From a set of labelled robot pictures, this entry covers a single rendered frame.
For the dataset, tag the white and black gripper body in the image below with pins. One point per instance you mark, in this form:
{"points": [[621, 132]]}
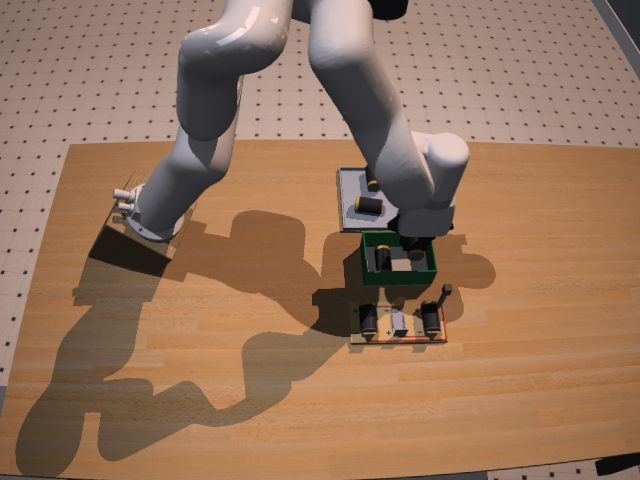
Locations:
{"points": [[426, 223]]}

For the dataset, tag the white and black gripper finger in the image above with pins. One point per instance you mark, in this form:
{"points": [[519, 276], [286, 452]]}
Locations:
{"points": [[427, 240], [393, 226]]}

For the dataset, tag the green open-top box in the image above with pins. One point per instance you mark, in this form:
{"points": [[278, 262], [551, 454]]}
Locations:
{"points": [[405, 272]]}

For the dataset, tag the black and orange battery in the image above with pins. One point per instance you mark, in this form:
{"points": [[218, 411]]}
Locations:
{"points": [[383, 258], [415, 249], [367, 315], [372, 185], [430, 316], [368, 205]]}

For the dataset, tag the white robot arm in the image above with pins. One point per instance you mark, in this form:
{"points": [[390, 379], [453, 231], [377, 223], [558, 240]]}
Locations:
{"points": [[409, 167]]}

